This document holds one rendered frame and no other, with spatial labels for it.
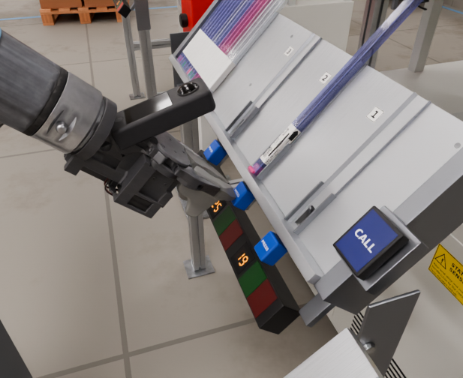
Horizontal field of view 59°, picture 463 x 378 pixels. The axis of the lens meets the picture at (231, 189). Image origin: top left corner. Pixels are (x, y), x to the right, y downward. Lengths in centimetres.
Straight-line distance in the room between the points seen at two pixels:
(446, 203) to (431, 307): 44
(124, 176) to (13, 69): 16
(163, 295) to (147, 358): 21
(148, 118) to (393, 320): 30
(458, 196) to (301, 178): 17
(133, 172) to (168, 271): 96
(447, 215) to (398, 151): 8
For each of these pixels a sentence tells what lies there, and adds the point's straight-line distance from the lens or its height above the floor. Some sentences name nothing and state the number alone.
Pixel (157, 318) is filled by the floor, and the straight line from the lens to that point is 128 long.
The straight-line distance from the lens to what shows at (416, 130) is 44.
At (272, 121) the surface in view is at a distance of 58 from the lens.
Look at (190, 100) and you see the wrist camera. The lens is 44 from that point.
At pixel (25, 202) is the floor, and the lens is 184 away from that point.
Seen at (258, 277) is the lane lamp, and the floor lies 66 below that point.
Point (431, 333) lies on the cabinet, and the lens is 85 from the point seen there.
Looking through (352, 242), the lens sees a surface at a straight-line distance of 36.
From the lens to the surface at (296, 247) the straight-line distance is 42.
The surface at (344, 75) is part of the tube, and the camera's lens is 52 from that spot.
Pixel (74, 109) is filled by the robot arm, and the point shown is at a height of 86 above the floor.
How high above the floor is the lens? 103
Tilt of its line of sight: 37 degrees down
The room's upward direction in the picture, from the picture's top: straight up
